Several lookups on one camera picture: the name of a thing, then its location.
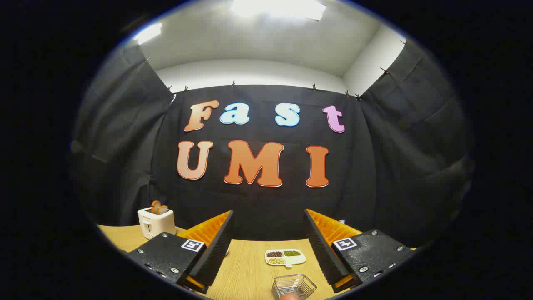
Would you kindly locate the dark red beans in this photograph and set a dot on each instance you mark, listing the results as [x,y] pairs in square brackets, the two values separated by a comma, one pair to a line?
[275,253]

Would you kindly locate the yellow soybeans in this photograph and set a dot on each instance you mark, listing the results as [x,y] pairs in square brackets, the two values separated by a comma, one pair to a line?
[277,261]

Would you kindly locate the small ceiling light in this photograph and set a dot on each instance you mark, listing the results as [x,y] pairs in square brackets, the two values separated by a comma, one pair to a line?
[148,33]

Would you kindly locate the toasted bread slice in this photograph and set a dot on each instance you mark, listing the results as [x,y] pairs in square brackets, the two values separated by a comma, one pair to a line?
[163,209]
[155,206]

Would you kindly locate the green mung beans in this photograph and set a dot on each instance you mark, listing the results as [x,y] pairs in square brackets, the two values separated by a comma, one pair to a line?
[292,253]

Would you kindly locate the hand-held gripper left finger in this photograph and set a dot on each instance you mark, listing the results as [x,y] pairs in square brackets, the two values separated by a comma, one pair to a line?
[216,254]

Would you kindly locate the white divided dish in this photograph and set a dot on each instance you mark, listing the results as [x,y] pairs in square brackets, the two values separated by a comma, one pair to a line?
[297,260]

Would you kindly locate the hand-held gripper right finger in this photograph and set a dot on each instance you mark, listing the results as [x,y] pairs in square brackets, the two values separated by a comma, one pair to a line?
[325,258]

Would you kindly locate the white toaster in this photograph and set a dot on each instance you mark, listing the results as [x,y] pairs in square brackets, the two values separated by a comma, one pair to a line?
[156,225]

